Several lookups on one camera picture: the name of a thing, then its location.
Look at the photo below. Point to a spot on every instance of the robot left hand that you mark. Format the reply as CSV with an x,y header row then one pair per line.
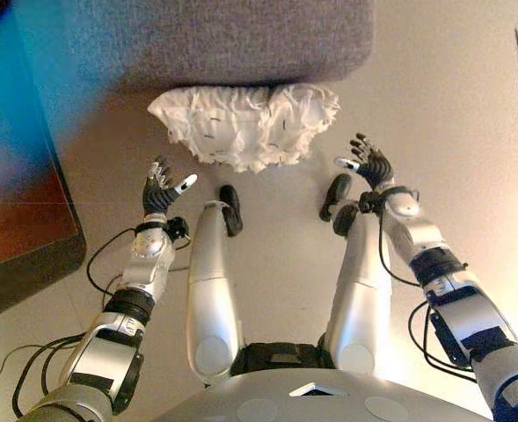
x,y
157,198

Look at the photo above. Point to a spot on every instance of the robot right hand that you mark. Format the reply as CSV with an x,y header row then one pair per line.
x,y
377,169

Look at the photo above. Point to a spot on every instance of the white fringed cushion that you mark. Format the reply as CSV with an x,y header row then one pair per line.
x,y
236,127

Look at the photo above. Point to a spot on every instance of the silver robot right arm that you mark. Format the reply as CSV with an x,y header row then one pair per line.
x,y
474,303

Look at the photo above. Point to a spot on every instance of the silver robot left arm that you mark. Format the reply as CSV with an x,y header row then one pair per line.
x,y
104,351

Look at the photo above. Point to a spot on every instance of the silver robot left leg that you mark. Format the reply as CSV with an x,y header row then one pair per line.
x,y
210,299

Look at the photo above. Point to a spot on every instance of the silver robot leg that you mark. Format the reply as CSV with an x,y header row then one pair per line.
x,y
210,299
362,299

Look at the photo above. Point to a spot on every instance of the silver robot right leg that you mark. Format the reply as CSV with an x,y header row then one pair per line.
x,y
362,299

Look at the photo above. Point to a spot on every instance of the brown wooden furniture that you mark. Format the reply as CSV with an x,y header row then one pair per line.
x,y
16,228

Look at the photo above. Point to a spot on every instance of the grey upholstered armchair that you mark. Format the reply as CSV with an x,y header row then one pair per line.
x,y
241,39

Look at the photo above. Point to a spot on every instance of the grey robot torso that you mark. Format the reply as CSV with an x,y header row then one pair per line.
x,y
263,395

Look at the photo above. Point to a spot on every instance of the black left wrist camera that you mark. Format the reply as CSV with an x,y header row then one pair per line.
x,y
177,226

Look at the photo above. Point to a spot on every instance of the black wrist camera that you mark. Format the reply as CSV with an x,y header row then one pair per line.
x,y
177,226
369,203

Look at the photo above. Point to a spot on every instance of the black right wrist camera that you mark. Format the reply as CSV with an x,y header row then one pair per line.
x,y
369,203

